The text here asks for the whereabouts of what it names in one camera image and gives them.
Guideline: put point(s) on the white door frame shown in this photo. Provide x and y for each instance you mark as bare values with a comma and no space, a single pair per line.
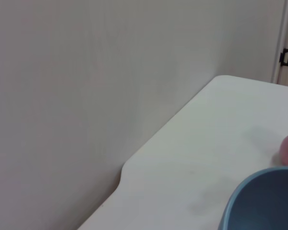
282,28

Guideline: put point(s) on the blue bowl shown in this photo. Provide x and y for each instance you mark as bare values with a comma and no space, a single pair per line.
266,201

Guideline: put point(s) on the black door hinge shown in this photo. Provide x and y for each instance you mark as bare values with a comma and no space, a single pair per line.
285,57

